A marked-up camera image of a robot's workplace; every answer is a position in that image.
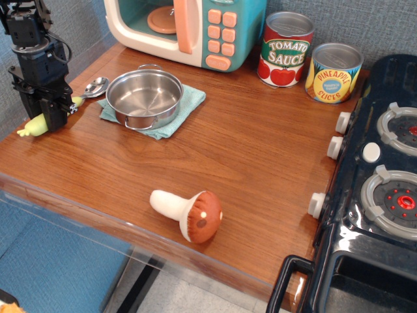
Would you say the teal toy microwave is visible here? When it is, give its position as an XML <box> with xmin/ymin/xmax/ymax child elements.
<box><xmin>104</xmin><ymin>0</ymin><xmax>266</xmax><ymax>72</ymax></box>

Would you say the plush brown mushroom toy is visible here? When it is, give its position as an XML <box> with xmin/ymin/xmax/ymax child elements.
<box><xmin>150</xmin><ymin>190</ymin><xmax>223</xmax><ymax>244</ymax></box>

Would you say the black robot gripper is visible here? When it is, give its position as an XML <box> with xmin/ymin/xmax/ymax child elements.
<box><xmin>8</xmin><ymin>40</ymin><xmax>76</xmax><ymax>132</ymax></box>

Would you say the orange fuzzy object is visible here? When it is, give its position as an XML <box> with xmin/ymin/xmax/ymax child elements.
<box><xmin>0</xmin><ymin>303</ymin><xmax>25</xmax><ymax>313</ymax></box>

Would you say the teal cloth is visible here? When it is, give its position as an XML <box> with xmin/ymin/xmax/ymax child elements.
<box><xmin>98</xmin><ymin>85</ymin><xmax>206</xmax><ymax>140</ymax></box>

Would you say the tomato sauce can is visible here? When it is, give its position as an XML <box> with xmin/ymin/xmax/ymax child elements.
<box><xmin>257</xmin><ymin>11</ymin><xmax>315</xmax><ymax>87</ymax></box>

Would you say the dark blue toy stove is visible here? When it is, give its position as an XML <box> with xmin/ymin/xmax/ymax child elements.
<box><xmin>267</xmin><ymin>54</ymin><xmax>416</xmax><ymax>312</ymax></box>

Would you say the pineapple slices can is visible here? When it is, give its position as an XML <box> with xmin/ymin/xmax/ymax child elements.
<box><xmin>305</xmin><ymin>42</ymin><xmax>364</xmax><ymax>104</ymax></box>

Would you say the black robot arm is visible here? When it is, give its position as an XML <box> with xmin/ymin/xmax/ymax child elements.
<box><xmin>1</xmin><ymin>1</ymin><xmax>77</xmax><ymax>132</ymax></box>

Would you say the stainless steel pot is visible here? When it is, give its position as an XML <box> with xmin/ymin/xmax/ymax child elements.
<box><xmin>106</xmin><ymin>65</ymin><xmax>184</xmax><ymax>131</ymax></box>

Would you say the spoon with yellow-green handle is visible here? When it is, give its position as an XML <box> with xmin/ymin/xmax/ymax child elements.
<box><xmin>16</xmin><ymin>77</ymin><xmax>109</xmax><ymax>137</ymax></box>

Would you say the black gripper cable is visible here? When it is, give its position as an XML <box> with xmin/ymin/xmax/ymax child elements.
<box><xmin>45</xmin><ymin>31</ymin><xmax>73</xmax><ymax>65</ymax></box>

